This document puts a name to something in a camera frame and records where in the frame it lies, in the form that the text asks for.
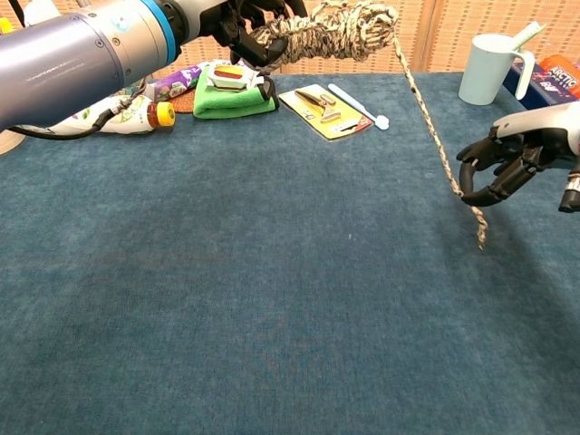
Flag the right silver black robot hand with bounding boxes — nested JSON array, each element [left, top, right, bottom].
[[455, 100, 580, 208]]

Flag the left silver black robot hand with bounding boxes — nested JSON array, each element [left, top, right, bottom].
[[174, 0, 309, 69]]

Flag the beige speckled braided rope bundle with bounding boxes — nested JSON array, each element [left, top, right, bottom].
[[251, 0, 489, 251]]

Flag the dark blue box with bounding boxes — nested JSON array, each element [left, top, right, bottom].
[[501, 61, 580, 112]]

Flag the small white box red print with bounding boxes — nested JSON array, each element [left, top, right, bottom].
[[206, 59, 265, 93]]

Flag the orange arctic package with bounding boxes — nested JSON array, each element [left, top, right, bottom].
[[538, 53, 580, 100]]

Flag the green folded towel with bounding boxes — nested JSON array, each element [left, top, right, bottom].
[[192, 65, 278, 121]]

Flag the purple snack packet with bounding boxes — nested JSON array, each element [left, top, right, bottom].
[[144, 61, 210, 103]]

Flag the brown round coaster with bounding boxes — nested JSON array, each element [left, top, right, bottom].
[[170, 88, 197, 113]]

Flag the green white toothbrush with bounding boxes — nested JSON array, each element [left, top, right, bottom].
[[511, 20, 548, 52]]

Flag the woven bamboo folding screen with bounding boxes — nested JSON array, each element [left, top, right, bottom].
[[0, 0, 580, 81]]

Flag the white labelled bottle yellow cap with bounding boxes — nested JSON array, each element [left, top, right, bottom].
[[44, 94, 177, 136]]

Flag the peeler on yellow card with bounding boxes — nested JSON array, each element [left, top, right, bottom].
[[277, 83, 374, 140]]

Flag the light blue toothbrush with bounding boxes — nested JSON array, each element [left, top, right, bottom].
[[327, 82, 391, 131]]

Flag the tall white plastic pouch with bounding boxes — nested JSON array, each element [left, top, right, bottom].
[[23, 0, 63, 27]]

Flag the beige bowl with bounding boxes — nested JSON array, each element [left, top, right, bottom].
[[0, 129, 27, 156]]

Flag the blue table cloth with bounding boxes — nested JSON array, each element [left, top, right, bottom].
[[0, 72, 580, 435]]

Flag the black cloth strap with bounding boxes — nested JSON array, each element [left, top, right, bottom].
[[256, 70, 281, 111]]

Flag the pale blue mug white handle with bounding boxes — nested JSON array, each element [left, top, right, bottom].
[[458, 33, 537, 107]]

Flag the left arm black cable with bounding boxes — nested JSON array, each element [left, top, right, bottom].
[[6, 76, 150, 141]]

